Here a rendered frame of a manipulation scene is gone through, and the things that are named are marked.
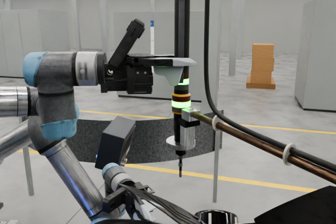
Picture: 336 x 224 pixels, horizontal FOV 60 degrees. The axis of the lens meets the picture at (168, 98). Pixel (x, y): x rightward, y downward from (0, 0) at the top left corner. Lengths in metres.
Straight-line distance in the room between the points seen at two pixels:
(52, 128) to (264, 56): 8.09
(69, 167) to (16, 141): 0.29
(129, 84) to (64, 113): 0.16
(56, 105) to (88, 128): 1.96
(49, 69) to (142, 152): 2.02
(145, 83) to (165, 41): 6.14
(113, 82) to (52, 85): 0.13
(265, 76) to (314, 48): 2.44
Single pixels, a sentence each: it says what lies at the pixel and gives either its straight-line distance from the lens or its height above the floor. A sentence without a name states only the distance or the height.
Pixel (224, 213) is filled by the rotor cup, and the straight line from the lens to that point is 0.81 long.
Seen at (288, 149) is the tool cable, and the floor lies 1.56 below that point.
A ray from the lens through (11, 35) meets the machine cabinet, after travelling 11.06.
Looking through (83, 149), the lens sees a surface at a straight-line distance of 2.71.
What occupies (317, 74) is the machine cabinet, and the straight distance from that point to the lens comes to 6.63.
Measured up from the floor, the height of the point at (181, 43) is 1.69.
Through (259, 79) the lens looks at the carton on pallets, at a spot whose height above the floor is 0.26.
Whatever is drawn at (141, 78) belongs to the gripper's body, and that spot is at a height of 1.62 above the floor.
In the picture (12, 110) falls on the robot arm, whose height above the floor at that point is 1.53.
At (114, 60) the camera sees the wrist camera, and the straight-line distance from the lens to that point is 0.63.
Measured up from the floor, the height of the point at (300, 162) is 1.54.
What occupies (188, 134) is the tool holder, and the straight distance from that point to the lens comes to 0.66.
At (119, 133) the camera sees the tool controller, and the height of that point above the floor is 1.24.
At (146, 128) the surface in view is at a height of 0.88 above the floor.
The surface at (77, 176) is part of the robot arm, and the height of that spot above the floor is 1.26.
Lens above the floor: 1.73
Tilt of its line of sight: 14 degrees down
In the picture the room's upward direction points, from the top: straight up
